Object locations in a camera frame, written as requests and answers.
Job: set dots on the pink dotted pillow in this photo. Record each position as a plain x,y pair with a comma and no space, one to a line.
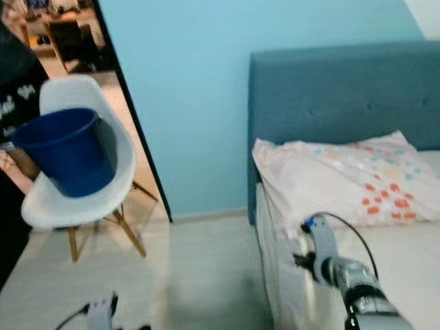
330,179

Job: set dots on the teal upholstered headboard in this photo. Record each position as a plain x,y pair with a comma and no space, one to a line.
337,89

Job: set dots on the blue plastic bucket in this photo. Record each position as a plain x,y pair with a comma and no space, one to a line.
69,155

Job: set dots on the person in black clothes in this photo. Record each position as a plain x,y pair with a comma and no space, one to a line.
17,82

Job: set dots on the white shell chair wooden legs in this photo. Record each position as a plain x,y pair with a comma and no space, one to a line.
69,89

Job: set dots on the wooden desk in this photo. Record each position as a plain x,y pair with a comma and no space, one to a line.
34,27

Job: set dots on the black office chair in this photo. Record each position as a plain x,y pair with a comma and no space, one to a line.
69,41

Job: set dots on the computer monitor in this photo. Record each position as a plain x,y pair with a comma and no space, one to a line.
39,3

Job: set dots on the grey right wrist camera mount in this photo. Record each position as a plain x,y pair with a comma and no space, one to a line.
322,240

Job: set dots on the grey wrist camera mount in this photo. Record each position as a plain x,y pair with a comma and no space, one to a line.
102,313
322,240

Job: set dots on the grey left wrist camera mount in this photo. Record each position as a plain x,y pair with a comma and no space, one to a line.
102,313

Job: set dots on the black door frame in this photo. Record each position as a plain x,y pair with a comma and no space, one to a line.
137,130

